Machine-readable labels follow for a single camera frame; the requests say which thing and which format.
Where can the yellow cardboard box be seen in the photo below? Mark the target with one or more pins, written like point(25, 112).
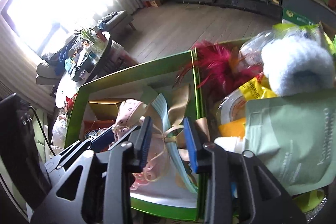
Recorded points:
point(106, 109)

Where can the pink anchor ribbon bow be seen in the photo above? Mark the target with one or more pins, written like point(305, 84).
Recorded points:
point(129, 114)

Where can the steel wool scrubber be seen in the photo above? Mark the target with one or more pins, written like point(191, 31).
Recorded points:
point(311, 203)

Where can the orange snack bag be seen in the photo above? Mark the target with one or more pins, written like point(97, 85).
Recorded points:
point(94, 129)

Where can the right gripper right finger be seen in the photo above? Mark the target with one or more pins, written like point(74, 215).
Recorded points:
point(195, 138)

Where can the green box right compartment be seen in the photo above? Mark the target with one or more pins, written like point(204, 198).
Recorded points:
point(235, 110)

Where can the pale green refill pouch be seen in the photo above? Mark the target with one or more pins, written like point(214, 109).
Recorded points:
point(294, 136)

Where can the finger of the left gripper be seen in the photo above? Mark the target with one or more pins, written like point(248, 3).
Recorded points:
point(103, 141)

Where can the green box left compartment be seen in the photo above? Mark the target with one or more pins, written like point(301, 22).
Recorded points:
point(166, 197)

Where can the red feather toy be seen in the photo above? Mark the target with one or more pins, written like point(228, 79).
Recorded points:
point(222, 69)

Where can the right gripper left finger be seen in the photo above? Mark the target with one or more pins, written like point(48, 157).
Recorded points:
point(141, 140)

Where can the pink fabric flower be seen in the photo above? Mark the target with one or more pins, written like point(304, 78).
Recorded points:
point(157, 165)

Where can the round coffee table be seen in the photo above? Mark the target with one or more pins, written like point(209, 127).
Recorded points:
point(79, 61)

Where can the green felt pouch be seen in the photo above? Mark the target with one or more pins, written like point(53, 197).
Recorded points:
point(148, 95)

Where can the green box compartment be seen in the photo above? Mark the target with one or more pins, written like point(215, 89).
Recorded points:
point(166, 197)
point(235, 110)

